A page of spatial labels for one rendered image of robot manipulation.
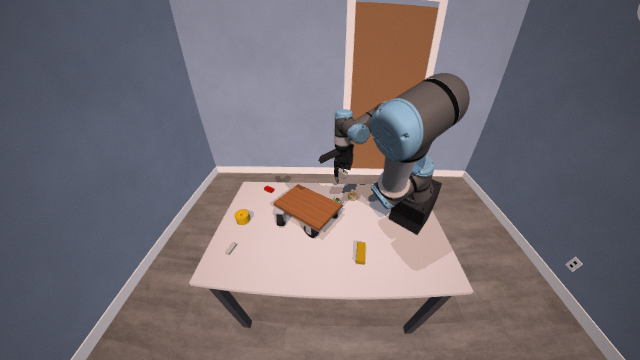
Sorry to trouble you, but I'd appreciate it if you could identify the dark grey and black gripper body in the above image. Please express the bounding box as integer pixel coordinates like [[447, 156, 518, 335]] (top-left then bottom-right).
[[334, 144, 354, 170]]

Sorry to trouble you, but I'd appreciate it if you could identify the yellow rectangular block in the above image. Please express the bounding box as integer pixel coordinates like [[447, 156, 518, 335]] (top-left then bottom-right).
[[356, 242, 366, 265]]

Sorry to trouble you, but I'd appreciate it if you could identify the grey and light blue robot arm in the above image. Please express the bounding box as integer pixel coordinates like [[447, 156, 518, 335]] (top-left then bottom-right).
[[334, 73, 470, 209]]

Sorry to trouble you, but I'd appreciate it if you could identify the yellow short cylinder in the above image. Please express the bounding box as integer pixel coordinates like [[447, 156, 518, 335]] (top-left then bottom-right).
[[234, 209, 251, 225]]

